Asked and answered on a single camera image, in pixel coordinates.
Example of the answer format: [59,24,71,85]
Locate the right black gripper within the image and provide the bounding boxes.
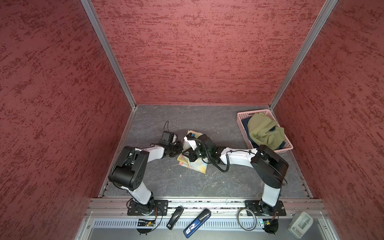
[181,146,211,163]

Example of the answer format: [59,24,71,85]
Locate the floral pastel skirt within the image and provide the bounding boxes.
[177,130,208,174]

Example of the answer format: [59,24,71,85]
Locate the olive green skirt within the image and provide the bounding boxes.
[247,112,286,151]

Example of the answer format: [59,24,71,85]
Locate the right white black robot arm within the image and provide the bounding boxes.
[182,134,289,217]

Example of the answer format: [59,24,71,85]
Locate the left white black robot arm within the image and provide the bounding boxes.
[108,141,183,215]

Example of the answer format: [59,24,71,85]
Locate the dark blue skirt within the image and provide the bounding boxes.
[241,116,287,151]

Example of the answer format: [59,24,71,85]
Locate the pink plastic basket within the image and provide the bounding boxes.
[237,109,294,154]

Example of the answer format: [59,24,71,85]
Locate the left circuit board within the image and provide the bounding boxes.
[137,219,157,228]

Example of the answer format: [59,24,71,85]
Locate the circuit board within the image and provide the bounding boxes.
[137,219,157,228]
[263,219,279,235]

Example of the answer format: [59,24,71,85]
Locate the blue black stapler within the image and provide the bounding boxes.
[183,209,211,239]

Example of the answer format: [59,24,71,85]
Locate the right circuit board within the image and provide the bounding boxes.
[263,219,279,235]

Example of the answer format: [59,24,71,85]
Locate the grey plastic holder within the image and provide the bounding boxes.
[288,211,314,240]

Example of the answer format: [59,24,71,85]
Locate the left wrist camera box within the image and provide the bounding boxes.
[159,131,178,146]

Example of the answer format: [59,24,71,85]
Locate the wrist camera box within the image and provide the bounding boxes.
[184,133,198,151]
[159,131,178,146]

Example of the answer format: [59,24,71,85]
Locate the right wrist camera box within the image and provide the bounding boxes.
[184,133,198,151]

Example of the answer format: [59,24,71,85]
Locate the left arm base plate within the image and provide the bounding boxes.
[127,200,169,216]

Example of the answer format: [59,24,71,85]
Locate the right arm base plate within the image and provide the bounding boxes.
[245,200,287,217]

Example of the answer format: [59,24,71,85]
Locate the coiled grey cable ring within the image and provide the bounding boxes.
[237,208,258,232]

